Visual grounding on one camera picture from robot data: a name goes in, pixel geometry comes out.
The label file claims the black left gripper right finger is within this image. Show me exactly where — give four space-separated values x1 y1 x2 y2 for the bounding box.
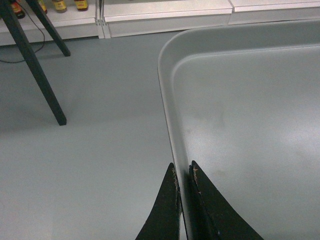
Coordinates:
189 160 262 240

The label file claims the grey rectangular serving tray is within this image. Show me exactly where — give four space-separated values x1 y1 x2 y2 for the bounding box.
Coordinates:
158 20 320 240

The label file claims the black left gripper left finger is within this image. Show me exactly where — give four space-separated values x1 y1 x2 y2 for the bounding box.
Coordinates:
136 162 181 240

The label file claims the black tripod leg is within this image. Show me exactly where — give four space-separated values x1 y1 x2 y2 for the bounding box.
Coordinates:
0 0 71 126

